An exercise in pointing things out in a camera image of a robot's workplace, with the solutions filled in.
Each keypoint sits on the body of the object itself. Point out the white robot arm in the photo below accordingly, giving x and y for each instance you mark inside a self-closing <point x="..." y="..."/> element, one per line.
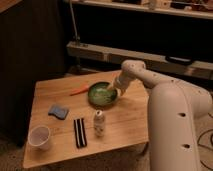
<point x="173" y="104"/>

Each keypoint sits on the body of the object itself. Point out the blue sponge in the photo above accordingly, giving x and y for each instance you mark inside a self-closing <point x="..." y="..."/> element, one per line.
<point x="58" y="111"/>

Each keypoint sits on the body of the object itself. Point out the wooden table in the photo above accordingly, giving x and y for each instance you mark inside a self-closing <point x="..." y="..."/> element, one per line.
<point x="126" y="120"/>

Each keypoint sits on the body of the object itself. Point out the metal pole stand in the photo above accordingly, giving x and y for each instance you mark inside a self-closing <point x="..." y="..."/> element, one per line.
<point x="75" y="23"/>

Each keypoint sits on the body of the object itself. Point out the white patterned bottle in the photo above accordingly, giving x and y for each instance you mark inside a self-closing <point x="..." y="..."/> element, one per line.
<point x="99" y="123"/>

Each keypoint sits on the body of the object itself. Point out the cluttered shelf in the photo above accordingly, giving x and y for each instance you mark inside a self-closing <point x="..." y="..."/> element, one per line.
<point x="150" y="6"/>

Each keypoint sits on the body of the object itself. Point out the long grey case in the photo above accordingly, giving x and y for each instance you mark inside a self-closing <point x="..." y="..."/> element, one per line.
<point x="159" y="63"/>

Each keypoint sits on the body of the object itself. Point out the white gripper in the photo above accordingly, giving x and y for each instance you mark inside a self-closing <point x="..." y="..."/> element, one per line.
<point x="118" y="84"/>

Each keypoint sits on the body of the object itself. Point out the white plastic cup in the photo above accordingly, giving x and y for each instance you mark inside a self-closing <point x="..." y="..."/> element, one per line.
<point x="40" y="137"/>

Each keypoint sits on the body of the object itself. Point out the orange toy carrot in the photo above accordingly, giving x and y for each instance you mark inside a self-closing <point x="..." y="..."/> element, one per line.
<point x="79" y="90"/>

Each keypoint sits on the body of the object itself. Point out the green ceramic bowl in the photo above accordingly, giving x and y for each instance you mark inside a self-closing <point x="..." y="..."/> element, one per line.
<point x="100" y="95"/>

